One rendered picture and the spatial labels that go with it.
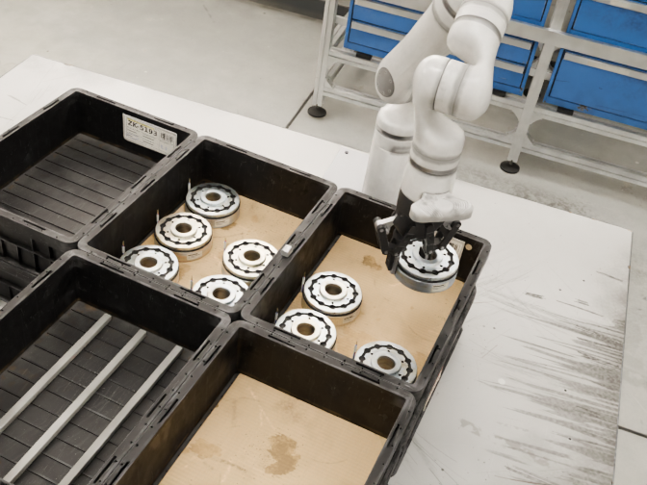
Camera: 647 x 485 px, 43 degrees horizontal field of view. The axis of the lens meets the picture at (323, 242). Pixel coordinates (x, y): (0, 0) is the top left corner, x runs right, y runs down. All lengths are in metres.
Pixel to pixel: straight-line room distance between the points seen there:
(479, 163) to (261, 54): 1.17
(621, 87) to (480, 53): 2.14
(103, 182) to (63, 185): 0.08
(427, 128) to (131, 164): 0.78
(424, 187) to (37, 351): 0.65
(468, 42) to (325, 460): 0.62
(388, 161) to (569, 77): 1.67
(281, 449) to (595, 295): 0.86
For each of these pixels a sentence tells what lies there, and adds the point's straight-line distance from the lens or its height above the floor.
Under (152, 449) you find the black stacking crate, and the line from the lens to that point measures 1.15.
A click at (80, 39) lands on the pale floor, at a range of 3.98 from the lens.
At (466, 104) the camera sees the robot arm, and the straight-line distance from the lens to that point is 1.09.
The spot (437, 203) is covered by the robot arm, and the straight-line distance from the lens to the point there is 1.16.
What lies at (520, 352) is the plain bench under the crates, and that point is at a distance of 1.65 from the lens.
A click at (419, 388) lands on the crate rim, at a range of 1.22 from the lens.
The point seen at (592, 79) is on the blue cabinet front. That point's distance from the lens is 3.24.
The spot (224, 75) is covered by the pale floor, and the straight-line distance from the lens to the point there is 3.74.
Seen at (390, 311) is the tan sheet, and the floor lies 0.83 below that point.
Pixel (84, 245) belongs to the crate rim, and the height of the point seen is 0.93.
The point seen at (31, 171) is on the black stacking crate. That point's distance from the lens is 1.73.
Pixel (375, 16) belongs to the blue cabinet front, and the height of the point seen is 0.48.
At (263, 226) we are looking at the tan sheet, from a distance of 1.59.
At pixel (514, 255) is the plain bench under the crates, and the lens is 1.87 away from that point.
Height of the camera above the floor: 1.84
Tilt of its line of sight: 40 degrees down
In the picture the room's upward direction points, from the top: 9 degrees clockwise
